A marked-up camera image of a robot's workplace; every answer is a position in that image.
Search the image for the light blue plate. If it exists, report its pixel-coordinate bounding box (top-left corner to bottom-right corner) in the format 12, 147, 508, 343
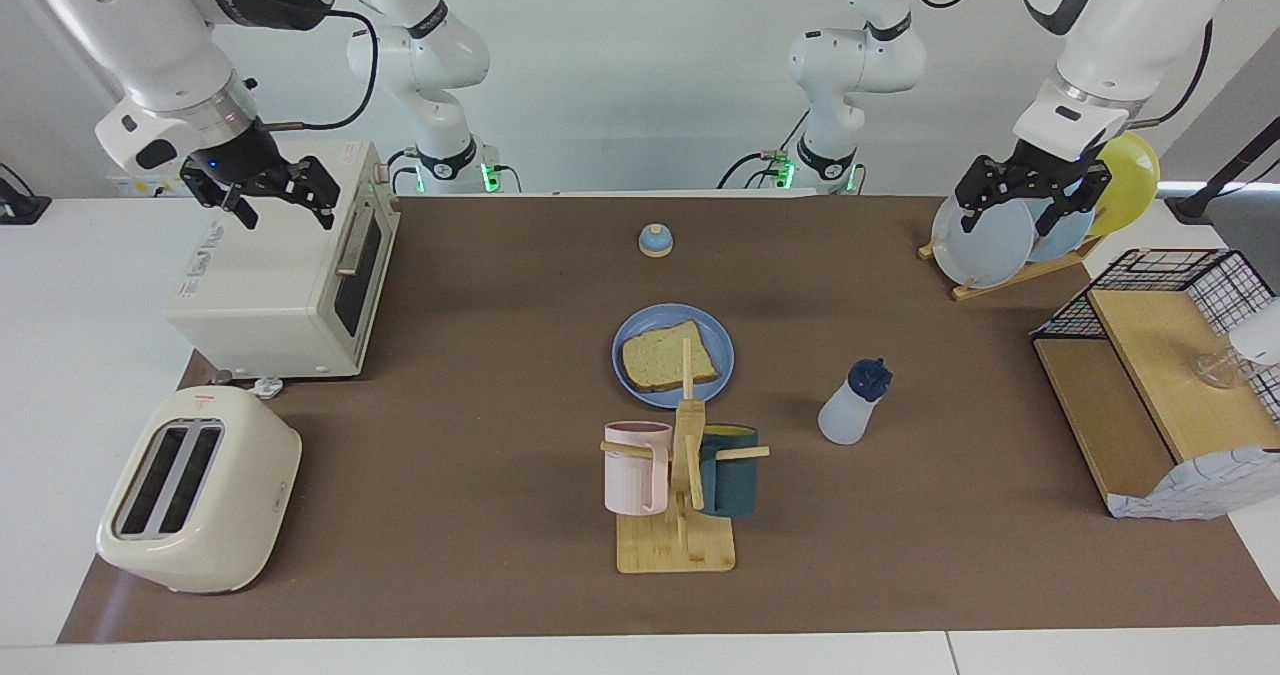
1025, 180, 1098, 264

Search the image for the black base cable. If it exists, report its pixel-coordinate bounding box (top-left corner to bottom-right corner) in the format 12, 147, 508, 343
716, 141, 813, 192

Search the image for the clear glass cup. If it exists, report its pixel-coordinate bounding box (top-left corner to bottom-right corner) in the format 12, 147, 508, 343
1190, 348, 1249, 391

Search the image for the white checked cloth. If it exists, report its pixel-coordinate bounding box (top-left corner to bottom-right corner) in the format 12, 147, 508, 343
1107, 445, 1280, 522

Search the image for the white rounded object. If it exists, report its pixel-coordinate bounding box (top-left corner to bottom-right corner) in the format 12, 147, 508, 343
1228, 298, 1280, 367

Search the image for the cream two-slot toaster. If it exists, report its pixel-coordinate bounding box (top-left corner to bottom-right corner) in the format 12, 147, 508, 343
96, 386, 303, 595

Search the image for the white wall socket box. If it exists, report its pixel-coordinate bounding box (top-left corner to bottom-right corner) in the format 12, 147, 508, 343
107, 148, 216, 199

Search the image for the dark teal mug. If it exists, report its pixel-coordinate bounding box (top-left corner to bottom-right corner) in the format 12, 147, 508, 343
697, 424, 760, 517

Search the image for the pink mug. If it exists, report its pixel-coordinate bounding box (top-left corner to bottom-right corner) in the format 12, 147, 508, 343
603, 421, 673, 516

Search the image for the wooden mug tree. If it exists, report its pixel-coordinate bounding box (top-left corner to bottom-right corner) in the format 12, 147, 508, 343
600, 336, 772, 575

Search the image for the yellow plate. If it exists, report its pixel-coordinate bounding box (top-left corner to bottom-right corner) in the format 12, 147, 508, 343
1085, 131, 1162, 239

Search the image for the wooden plate rack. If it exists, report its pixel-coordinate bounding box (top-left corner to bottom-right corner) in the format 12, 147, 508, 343
918, 233, 1106, 302

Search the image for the blue round plate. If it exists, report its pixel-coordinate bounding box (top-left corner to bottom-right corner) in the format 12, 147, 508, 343
611, 303, 736, 410

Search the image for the brown table mat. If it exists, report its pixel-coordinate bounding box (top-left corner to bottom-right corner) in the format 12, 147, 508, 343
57, 195, 1280, 644

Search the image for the white toaster oven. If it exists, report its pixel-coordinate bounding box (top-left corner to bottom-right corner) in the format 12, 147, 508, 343
165, 139, 401, 380

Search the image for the black clamp with cable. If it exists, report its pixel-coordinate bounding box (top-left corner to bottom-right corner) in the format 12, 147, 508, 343
0, 162, 52, 226

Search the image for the translucent seasoning bottle blue cap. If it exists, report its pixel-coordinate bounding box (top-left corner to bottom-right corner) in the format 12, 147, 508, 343
818, 358, 894, 446

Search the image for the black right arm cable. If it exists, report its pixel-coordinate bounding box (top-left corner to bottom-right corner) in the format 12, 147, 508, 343
262, 0, 379, 132

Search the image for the toasted bread slice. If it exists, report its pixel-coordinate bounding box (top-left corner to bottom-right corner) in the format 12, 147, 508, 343
622, 320, 720, 393

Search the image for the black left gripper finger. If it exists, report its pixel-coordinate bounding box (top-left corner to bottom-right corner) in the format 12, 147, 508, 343
954, 155, 1013, 234
1037, 163, 1113, 238

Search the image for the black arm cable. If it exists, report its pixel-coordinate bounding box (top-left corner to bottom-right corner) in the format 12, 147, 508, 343
838, 0, 1216, 131
262, 0, 379, 132

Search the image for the wooden shelf with wire basket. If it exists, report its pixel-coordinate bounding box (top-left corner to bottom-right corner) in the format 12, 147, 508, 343
1031, 248, 1280, 516

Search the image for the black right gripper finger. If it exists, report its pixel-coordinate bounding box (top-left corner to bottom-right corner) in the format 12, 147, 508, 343
292, 155, 339, 229
183, 170, 256, 228

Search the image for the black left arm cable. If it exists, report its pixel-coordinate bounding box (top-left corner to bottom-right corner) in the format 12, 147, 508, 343
838, 0, 1216, 131

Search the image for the grey plate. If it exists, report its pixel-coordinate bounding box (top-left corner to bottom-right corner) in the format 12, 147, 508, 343
931, 190, 1036, 290

